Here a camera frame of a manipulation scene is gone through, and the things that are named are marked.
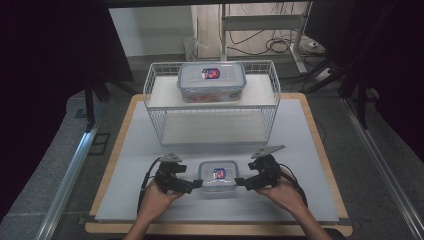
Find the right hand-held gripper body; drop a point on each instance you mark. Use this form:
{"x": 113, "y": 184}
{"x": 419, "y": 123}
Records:
{"x": 266, "y": 168}

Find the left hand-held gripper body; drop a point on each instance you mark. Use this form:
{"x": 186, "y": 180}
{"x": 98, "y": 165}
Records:
{"x": 166, "y": 173}

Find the small clear food container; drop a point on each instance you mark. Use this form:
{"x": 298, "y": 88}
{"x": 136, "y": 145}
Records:
{"x": 218, "y": 175}

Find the large clear food container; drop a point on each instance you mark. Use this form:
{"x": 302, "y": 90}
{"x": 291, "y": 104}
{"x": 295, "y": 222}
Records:
{"x": 211, "y": 81}

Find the person's left hand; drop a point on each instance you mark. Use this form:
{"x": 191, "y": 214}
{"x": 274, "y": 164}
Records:
{"x": 156, "y": 200}

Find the person's right hand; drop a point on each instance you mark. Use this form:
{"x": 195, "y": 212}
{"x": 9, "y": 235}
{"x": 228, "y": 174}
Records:
{"x": 283, "y": 195}

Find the white table mat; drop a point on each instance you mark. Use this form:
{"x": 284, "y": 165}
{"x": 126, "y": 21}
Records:
{"x": 140, "y": 150}

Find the wooden table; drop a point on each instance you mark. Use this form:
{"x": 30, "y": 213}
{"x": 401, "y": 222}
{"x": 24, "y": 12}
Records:
{"x": 216, "y": 230}

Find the black metal stand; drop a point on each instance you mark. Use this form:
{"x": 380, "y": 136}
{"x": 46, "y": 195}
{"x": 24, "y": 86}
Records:
{"x": 90, "y": 100}

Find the white power strip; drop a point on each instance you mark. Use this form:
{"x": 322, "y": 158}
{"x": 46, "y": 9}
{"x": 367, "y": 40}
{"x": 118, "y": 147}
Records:
{"x": 322, "y": 75}

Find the black tripod stand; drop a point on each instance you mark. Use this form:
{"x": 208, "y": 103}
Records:
{"x": 353, "y": 80}

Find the dark curtain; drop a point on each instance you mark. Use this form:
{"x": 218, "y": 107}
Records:
{"x": 393, "y": 50}
{"x": 50, "y": 50}

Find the aluminium rail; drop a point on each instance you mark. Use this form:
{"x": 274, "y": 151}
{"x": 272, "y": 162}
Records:
{"x": 383, "y": 166}
{"x": 66, "y": 186}

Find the white desk frame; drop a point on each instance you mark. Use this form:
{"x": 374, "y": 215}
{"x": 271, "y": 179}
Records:
{"x": 263, "y": 22}

